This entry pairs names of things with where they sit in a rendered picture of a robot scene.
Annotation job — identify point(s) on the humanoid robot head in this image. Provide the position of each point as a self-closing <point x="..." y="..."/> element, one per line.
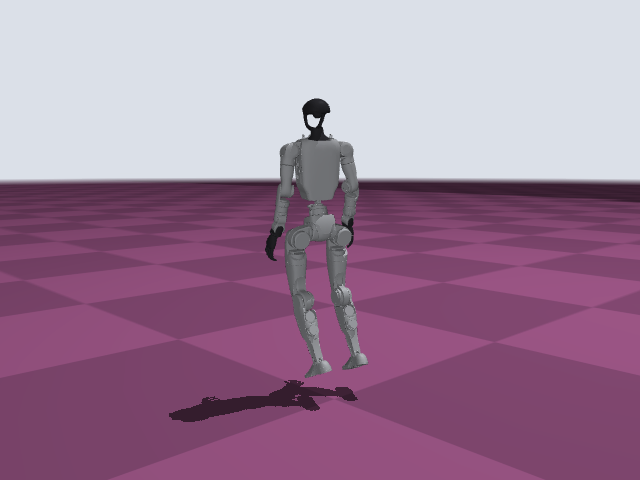
<point x="318" y="108"/>

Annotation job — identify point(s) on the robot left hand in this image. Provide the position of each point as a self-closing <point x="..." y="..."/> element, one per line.
<point x="271" y="242"/>

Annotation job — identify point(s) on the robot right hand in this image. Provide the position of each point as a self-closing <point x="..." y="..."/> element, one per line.
<point x="349" y="227"/>

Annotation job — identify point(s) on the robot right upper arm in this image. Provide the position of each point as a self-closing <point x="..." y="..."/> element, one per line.
<point x="348" y="167"/>

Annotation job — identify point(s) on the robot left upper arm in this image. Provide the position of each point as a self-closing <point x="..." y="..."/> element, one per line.
<point x="288" y="153"/>

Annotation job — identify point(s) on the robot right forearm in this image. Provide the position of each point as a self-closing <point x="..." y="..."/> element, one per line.
<point x="349" y="206"/>

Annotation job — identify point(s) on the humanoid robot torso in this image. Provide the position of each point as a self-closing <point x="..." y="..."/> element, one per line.
<point x="317" y="178"/>

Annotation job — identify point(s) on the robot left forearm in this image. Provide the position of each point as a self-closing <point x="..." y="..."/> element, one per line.
<point x="281" y="211"/>

